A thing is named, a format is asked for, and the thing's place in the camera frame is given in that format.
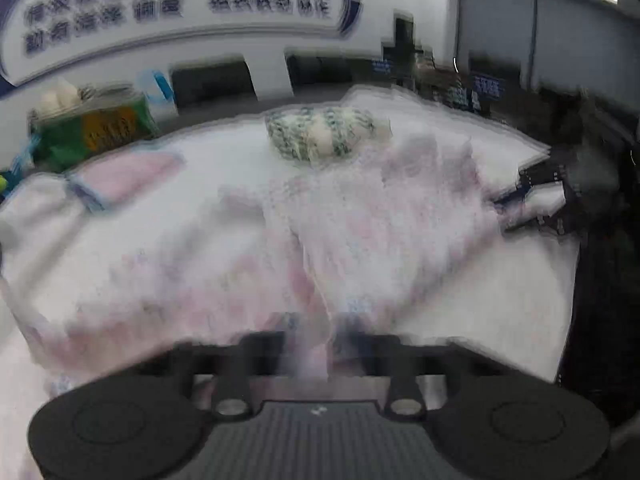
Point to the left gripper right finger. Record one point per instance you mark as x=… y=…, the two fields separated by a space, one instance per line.
x=382 y=355

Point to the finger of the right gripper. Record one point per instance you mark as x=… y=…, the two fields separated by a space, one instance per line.
x=537 y=174
x=559 y=224

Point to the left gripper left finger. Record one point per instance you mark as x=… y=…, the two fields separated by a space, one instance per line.
x=255 y=355

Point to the pink floral garment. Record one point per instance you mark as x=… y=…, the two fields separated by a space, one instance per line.
x=369 y=237

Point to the white towel table cover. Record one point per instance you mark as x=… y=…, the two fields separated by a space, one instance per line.
x=510 y=297

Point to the cream green floral folded cloth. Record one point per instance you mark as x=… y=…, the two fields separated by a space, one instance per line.
x=312 y=134

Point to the pink folded cloth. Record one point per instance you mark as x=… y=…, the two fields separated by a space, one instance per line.
x=113 y=180

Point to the black office chair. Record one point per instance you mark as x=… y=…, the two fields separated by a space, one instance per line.
x=200 y=85
x=309 y=71

